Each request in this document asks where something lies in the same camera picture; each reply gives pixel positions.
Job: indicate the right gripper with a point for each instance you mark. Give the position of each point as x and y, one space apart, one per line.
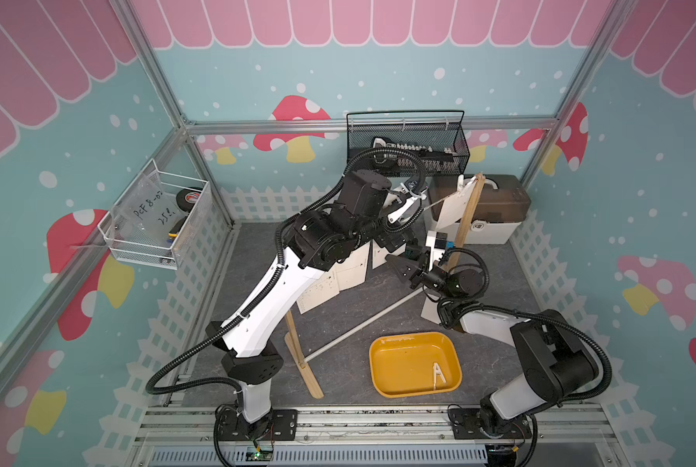
415 277

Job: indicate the postcard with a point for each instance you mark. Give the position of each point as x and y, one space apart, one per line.
448 206
432 309
379 254
352 272
321 291

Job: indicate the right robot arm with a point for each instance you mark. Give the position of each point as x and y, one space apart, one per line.
559 363

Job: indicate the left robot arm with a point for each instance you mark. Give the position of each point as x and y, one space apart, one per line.
307 244

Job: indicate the black white tool in basket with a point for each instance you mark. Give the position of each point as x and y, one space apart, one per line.
435 160

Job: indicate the yellow plastic tray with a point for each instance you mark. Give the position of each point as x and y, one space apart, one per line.
402 365

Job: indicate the brown white toolbox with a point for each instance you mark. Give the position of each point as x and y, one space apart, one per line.
502 207

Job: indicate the wooden clothesline rack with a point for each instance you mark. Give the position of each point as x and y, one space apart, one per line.
302 360

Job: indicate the black tape roll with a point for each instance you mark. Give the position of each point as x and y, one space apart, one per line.
186 199

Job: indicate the yellow black utility knife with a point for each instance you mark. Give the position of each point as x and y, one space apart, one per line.
176 229

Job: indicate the black mesh wall basket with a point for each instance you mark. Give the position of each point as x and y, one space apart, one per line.
438 128

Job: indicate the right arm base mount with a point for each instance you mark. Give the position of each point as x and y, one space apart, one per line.
469 424

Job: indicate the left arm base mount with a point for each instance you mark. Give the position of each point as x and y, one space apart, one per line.
277 425

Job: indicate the clear wire wall basket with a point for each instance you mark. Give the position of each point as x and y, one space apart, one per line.
136 227

